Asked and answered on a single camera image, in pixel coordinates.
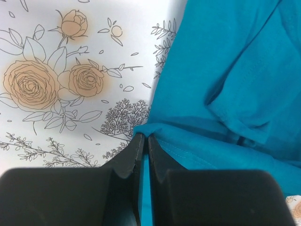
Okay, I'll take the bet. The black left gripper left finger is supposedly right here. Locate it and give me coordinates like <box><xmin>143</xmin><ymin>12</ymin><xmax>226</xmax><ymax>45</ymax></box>
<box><xmin>0</xmin><ymin>133</ymin><xmax>144</xmax><ymax>226</ymax></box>

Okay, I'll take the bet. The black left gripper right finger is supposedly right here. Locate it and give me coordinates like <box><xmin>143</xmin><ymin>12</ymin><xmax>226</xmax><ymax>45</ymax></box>
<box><xmin>148</xmin><ymin>136</ymin><xmax>294</xmax><ymax>226</ymax></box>

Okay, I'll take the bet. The teal blue t shirt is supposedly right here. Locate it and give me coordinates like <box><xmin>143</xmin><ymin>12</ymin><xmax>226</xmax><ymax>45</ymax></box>
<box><xmin>133</xmin><ymin>0</ymin><xmax>301</xmax><ymax>226</ymax></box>

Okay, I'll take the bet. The floral patterned table mat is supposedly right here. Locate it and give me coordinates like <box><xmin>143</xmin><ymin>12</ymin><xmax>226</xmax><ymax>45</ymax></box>
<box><xmin>0</xmin><ymin>0</ymin><xmax>301</xmax><ymax>226</ymax></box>

